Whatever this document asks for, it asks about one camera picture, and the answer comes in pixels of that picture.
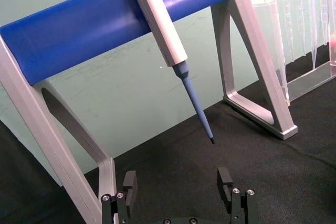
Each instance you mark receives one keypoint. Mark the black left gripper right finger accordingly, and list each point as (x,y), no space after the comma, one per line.
(224,182)

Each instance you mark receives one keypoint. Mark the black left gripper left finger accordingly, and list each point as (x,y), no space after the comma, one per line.
(130,184)

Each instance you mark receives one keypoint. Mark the black table cloth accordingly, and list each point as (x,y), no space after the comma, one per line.
(183,171)

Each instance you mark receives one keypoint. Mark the clear acrylic tip rack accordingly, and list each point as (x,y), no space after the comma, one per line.
(302,82)

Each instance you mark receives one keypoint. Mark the grey stand with blue bar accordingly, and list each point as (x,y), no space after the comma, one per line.
(78,30)

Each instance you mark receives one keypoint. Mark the clear pipette tip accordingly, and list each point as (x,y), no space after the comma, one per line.
(288,30)
(300,24)
(315,37)

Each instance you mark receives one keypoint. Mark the grey pipette with blue shaft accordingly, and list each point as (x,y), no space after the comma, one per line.
(157,19)

